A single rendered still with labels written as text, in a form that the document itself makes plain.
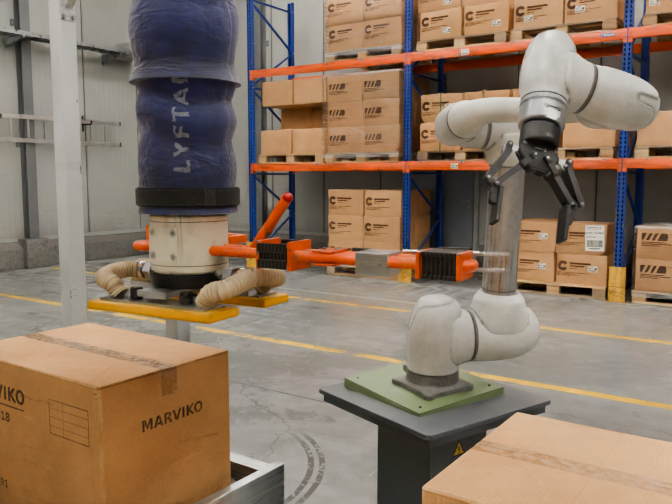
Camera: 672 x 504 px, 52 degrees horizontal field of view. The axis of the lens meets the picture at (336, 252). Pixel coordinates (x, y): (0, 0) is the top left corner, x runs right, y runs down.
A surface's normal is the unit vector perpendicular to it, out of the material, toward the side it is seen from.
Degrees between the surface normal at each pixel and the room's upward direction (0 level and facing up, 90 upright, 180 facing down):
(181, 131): 105
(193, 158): 74
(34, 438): 90
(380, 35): 90
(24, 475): 90
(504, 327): 93
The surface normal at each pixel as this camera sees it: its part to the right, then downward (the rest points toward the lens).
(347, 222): -0.55, 0.06
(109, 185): 0.83, 0.06
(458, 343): 0.21, 0.15
